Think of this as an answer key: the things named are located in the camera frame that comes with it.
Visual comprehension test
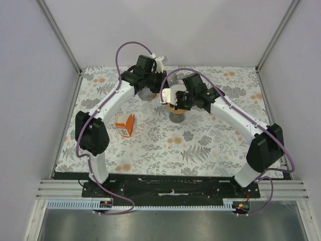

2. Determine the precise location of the wooden ring dripper holder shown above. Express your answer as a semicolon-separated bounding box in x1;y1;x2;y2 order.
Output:
167;103;187;114

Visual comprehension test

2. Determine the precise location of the orange coffee filter box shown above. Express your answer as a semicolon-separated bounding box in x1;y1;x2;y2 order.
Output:
115;113;135;138

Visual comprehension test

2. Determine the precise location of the white paper coffee filter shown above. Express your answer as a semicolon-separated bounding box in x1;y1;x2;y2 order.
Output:
171;84;186;91

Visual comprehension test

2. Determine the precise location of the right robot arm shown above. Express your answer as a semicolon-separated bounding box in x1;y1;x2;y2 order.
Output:
162;73;285;198

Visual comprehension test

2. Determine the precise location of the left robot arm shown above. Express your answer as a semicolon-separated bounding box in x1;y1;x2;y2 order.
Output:
75;54;167;197

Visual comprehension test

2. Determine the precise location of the grey ribbed glass dripper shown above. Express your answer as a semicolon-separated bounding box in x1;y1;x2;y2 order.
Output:
138;88;156;101

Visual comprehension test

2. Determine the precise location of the grey glass carafe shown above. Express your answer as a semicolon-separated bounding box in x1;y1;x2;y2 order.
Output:
169;112;185;124

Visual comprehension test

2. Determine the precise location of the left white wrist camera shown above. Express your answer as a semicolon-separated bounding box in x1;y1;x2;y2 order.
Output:
151;53;167;73

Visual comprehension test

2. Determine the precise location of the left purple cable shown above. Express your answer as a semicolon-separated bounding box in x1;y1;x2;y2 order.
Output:
75;41;158;215

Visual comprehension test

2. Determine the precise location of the purple cable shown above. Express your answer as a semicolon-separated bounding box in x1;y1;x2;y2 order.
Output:
160;68;295;216
75;41;158;215

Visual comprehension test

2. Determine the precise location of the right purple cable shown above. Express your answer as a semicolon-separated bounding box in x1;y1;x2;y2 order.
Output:
160;68;295;216

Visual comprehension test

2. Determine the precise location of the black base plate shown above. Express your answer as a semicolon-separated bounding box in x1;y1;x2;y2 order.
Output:
81;172;261;206

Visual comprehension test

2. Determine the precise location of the light blue cable duct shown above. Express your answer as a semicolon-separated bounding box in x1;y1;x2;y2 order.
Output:
47;199;236;211

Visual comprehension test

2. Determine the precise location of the aluminium frame rail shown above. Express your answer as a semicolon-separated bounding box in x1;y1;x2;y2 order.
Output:
36;180;309;201

